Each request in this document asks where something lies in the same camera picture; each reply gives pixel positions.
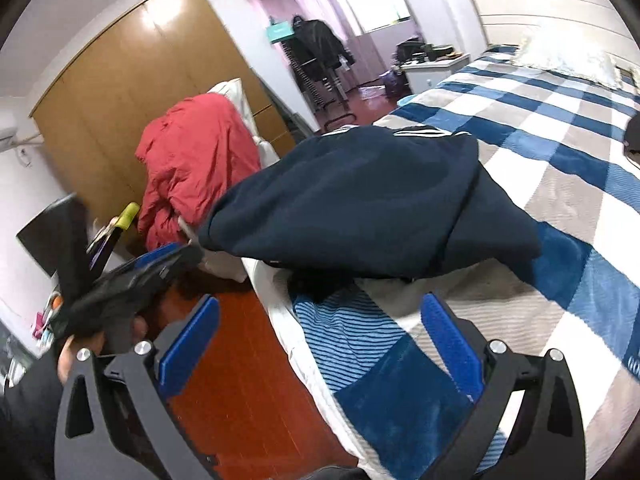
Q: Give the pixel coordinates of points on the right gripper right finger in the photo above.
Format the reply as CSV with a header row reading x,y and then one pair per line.
x,y
547,440

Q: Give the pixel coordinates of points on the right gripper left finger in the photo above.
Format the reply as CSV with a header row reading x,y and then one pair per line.
x,y
114,421

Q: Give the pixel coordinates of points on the navy white fleece sweater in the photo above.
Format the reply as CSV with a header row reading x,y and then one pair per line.
x,y
374,202

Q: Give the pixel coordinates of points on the person left hand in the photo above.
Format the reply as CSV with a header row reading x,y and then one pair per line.
x,y
95,343

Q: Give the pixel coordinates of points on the blue checkered bed blanket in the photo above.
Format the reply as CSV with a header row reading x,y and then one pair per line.
x,y
551,147

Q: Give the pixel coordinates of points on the red garment pile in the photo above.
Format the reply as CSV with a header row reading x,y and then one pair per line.
x,y
192,154

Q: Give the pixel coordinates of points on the wooden wardrobe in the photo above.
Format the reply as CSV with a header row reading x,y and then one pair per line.
x,y
159,53

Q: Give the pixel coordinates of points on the black jacket on bed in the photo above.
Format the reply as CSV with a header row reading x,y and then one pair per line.
x,y
632,136

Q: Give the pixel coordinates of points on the teal box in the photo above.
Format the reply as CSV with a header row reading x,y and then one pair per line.
x,y
280,31

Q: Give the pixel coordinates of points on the white bedside table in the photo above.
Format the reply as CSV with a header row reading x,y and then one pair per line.
x,y
424,76

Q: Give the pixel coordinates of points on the pale green satin pillow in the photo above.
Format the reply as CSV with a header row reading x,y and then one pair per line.
x,y
568,58

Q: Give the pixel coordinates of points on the white bed headboard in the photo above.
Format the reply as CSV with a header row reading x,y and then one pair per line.
x,y
513,21

